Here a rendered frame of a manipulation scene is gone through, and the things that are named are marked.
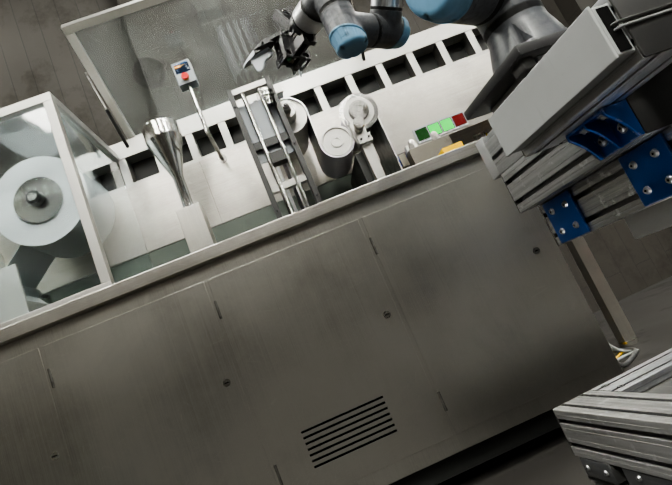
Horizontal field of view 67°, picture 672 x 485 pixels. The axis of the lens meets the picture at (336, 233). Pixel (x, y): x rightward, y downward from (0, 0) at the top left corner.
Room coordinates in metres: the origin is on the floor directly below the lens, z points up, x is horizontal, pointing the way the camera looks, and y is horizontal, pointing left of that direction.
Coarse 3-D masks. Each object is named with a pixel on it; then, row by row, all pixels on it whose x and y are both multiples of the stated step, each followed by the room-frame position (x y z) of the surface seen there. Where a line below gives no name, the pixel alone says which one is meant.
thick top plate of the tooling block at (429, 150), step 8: (448, 136) 1.78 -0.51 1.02; (424, 144) 1.77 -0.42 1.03; (432, 144) 1.77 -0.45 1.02; (440, 144) 1.78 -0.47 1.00; (448, 144) 1.78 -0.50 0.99; (408, 152) 1.78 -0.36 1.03; (416, 152) 1.77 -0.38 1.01; (424, 152) 1.77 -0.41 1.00; (432, 152) 1.77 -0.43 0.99; (408, 160) 1.82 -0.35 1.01; (416, 160) 1.77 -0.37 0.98; (424, 160) 1.77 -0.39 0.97
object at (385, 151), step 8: (376, 128) 1.88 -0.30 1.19; (376, 136) 1.93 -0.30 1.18; (384, 136) 1.82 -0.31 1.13; (376, 144) 1.98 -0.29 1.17; (384, 144) 1.87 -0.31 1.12; (384, 152) 1.92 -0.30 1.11; (392, 152) 1.82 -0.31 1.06; (384, 160) 1.97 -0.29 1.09; (392, 160) 1.86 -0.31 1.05; (384, 168) 2.03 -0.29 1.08; (392, 168) 1.91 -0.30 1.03
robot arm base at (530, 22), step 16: (528, 0) 0.84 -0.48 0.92; (512, 16) 0.84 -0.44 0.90; (528, 16) 0.83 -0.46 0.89; (544, 16) 0.83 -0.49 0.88; (496, 32) 0.86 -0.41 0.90; (512, 32) 0.84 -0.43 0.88; (528, 32) 0.83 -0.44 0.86; (544, 32) 0.82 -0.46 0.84; (496, 48) 0.87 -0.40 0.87; (512, 48) 0.84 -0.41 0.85; (496, 64) 0.88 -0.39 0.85
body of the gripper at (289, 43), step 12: (276, 36) 1.13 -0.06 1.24; (288, 36) 1.13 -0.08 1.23; (300, 36) 1.09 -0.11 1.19; (312, 36) 1.10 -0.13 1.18; (276, 48) 1.16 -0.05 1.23; (288, 48) 1.12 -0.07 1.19; (300, 48) 1.12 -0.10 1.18; (276, 60) 1.15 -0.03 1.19; (288, 60) 1.15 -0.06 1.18; (300, 60) 1.15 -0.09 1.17
